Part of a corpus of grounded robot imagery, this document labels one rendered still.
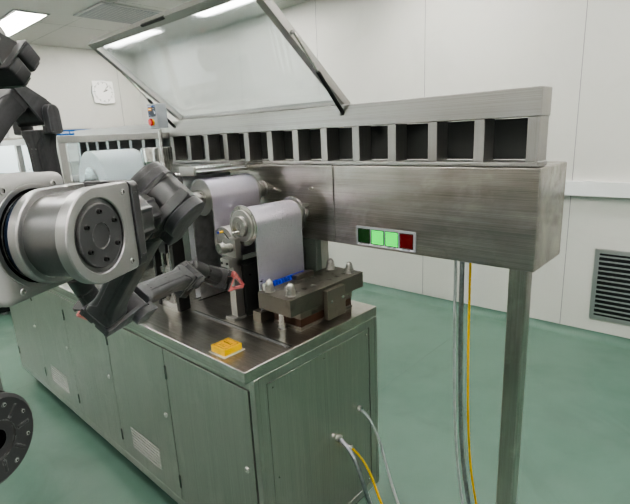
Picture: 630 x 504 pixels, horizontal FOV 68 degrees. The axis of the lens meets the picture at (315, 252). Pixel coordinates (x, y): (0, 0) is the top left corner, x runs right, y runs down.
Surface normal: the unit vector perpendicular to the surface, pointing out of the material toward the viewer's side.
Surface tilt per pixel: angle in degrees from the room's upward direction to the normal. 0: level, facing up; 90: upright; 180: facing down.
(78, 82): 90
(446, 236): 90
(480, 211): 90
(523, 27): 90
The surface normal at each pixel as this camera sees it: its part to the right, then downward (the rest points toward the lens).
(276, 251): 0.74, 0.13
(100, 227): 0.97, 0.01
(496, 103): -0.67, 0.21
